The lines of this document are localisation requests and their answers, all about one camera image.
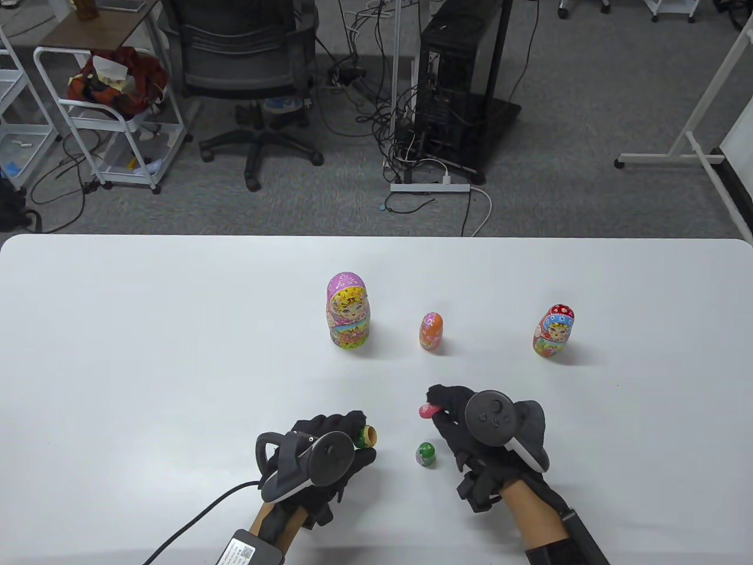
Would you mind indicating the person's right hand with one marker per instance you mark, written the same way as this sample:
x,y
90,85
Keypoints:
x,y
453,406

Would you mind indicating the person's left hand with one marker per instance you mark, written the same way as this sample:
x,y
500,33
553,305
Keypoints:
x,y
329,424

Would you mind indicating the small pink Russian doll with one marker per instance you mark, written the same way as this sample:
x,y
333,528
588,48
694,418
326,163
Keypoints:
x,y
426,411

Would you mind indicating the green Russian doll top half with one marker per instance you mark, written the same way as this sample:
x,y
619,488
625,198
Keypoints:
x,y
425,454

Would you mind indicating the orange Russian doll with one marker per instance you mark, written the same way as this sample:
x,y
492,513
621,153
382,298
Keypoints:
x,y
430,332

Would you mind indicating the large pink Russian doll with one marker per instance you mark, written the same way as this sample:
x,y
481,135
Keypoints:
x,y
348,312

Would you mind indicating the red Russian doll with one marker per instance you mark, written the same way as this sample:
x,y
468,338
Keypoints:
x,y
553,332

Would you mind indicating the person's right forearm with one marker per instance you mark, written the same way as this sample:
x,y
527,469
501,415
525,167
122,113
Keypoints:
x,y
529,518

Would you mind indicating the person's left forearm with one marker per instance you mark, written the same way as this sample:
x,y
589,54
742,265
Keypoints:
x,y
259,521

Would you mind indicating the grey left hand controller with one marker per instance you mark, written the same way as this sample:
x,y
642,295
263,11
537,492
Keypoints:
x,y
332,456

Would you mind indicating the grey hand controller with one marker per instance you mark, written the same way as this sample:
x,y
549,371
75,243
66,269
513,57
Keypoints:
x,y
491,415
332,456

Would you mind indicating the grey right hand controller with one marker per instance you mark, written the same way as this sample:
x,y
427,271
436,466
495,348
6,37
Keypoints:
x,y
491,415

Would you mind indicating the black left wrist sensor box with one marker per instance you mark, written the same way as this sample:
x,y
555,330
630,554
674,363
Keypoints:
x,y
250,550

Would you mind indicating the black wrist sensor box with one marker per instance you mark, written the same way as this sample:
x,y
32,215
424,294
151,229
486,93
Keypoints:
x,y
250,550
582,538

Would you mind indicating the black right wrist sensor box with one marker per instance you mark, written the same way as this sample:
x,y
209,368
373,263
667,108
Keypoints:
x,y
582,538

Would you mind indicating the white power strip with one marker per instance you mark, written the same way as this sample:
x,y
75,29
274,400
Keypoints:
x,y
429,188

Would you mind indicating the black computer tower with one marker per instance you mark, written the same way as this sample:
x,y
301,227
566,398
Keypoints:
x,y
453,59
500,112

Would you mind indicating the white pole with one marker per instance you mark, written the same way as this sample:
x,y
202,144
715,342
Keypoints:
x,y
395,88

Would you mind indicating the black office chair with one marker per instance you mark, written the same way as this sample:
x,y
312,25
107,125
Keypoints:
x,y
235,53

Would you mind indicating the white board panel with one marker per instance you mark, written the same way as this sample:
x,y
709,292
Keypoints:
x,y
742,153

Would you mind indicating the black bag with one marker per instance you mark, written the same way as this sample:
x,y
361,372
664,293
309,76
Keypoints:
x,y
9,206

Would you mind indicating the red cloth bundle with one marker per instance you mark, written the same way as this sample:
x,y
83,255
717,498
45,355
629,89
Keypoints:
x,y
141,73

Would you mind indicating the black chair base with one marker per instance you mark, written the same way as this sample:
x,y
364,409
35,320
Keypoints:
x,y
563,10

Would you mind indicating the white shelf cart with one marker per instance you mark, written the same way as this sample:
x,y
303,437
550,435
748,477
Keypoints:
x,y
23,138

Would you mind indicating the white crumpled paper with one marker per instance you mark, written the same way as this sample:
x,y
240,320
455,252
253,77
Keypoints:
x,y
109,67

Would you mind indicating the white cart base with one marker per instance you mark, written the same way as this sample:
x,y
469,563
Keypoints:
x,y
670,7

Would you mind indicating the wooden side table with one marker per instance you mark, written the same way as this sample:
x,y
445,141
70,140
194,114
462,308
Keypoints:
x,y
100,29

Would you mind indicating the brown jar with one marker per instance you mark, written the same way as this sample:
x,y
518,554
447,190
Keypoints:
x,y
87,7

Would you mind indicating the white stand frame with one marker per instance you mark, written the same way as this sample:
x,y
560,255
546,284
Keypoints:
x,y
665,158

